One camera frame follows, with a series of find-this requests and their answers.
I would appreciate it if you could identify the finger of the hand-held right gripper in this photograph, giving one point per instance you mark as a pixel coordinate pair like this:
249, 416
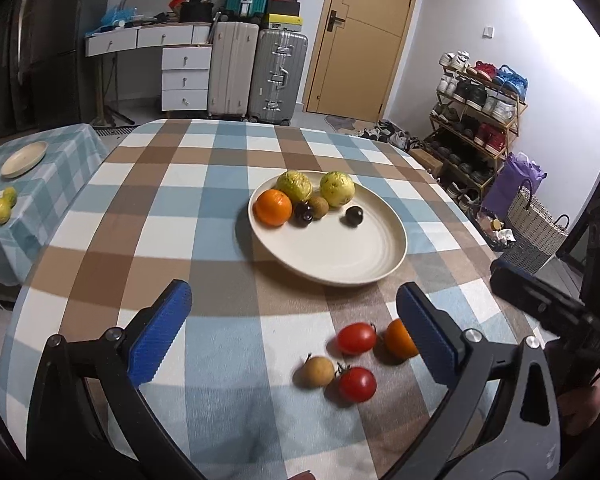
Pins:
530, 295

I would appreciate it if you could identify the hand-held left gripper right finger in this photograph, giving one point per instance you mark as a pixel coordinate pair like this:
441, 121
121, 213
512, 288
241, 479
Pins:
427, 335

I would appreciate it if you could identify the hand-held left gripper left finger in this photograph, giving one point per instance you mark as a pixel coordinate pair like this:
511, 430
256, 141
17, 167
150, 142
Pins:
160, 330

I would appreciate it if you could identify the orange mandarin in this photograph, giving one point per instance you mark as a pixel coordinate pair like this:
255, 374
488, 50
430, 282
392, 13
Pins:
272, 207
397, 340

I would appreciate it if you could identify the red tomato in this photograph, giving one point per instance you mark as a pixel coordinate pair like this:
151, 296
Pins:
356, 339
357, 384

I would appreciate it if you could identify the cream round plate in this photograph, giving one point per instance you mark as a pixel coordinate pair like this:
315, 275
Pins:
340, 255

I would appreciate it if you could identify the small brown round fruit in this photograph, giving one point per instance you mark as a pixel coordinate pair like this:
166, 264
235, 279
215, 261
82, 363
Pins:
320, 207
314, 372

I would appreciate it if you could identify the dark purple plum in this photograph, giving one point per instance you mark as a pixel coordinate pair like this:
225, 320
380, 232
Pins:
304, 213
353, 216

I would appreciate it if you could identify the smooth yellow-green guava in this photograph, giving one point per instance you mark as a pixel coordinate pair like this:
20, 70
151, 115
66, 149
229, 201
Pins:
337, 189

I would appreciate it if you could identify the bumpy yellow guava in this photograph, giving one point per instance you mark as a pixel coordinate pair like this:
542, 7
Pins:
294, 185

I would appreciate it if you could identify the person's right hand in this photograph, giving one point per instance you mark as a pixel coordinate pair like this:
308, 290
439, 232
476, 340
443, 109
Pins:
582, 407

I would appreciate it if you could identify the purple bag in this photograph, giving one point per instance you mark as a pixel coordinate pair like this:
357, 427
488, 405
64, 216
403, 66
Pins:
510, 180

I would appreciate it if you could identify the brown cardboard box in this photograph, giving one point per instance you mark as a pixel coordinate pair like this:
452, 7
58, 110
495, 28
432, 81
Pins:
426, 162

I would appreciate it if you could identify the gold metal shoe rack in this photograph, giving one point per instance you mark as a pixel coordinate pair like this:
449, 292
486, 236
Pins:
517, 110

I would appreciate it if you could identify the pale blue plaid cloth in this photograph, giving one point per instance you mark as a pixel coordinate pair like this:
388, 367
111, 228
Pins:
55, 170

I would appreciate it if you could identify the yellow lemon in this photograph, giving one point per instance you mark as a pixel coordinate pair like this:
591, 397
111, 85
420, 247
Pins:
2, 210

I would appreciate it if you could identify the green lemon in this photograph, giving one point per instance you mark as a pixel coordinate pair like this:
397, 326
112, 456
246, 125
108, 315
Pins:
10, 194

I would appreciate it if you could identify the pile of loose sneakers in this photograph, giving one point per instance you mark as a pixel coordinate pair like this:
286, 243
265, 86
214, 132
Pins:
390, 135

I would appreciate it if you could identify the rows of stored shoes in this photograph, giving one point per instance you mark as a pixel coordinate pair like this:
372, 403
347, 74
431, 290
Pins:
480, 95

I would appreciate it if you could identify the small tan plate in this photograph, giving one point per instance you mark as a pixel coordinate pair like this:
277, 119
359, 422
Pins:
24, 159

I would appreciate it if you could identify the white desk with drawers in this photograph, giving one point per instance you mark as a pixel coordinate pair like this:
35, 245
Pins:
185, 80

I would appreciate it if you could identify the beige suitcase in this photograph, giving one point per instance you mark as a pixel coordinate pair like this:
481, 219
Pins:
232, 70

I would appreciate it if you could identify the silver suitcase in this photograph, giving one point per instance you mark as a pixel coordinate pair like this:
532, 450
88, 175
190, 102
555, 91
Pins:
277, 77

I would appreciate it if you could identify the tan wooden door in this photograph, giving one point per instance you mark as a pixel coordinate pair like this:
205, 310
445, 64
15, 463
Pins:
365, 60

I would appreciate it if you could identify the dark grey fridge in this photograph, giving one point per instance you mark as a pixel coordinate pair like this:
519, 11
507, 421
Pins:
55, 35

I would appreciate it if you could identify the blue plastic bag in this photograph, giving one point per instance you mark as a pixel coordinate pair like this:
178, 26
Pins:
117, 16

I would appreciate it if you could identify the black bag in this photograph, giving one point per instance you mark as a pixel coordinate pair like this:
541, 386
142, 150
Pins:
197, 13

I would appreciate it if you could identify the red cap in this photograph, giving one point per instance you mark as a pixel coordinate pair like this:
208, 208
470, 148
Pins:
176, 3

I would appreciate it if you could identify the yellow and black shoe box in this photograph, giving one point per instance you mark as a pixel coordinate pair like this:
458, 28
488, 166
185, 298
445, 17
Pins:
282, 23

